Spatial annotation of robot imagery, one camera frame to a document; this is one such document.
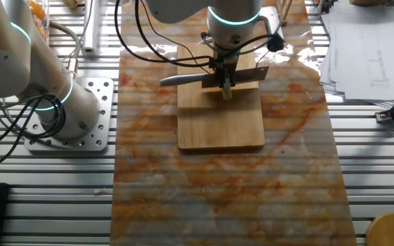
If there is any black round cable plug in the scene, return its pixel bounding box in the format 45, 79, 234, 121
267, 33, 286, 53

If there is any wooden knife rack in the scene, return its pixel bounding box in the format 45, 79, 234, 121
279, 0, 294, 27

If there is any orange fruit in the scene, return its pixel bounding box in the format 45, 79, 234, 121
36, 22, 49, 40
29, 0, 47, 20

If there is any white plastic wrap roll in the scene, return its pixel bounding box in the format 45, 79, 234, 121
81, 0, 101, 56

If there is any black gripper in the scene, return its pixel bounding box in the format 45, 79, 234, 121
211, 51, 241, 90

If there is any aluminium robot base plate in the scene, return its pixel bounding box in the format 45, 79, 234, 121
23, 77, 115, 152

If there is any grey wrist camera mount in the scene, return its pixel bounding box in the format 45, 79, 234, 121
258, 5, 284, 40

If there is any wooden stand with round base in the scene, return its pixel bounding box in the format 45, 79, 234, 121
365, 212, 394, 246

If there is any clear plastic fruit container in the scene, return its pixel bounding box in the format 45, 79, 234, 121
27, 0, 50, 44

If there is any steel cleaver knife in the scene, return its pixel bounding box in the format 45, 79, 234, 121
159, 66, 270, 90

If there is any wooden cutting board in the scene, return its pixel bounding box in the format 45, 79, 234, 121
176, 36, 266, 151

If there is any grey hose with metal connector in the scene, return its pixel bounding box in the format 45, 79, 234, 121
48, 20, 81, 80

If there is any orange marble pattern mat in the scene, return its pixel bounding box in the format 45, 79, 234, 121
109, 0, 358, 246

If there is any white scallion stalk piece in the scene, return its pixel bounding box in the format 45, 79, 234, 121
221, 85, 234, 101

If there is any white paper stack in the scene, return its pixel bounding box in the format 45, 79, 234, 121
319, 0, 394, 103

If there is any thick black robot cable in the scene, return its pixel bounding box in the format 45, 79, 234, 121
114, 0, 215, 65
133, 0, 218, 68

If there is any black cable bundle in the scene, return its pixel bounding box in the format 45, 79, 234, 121
0, 92, 66, 172

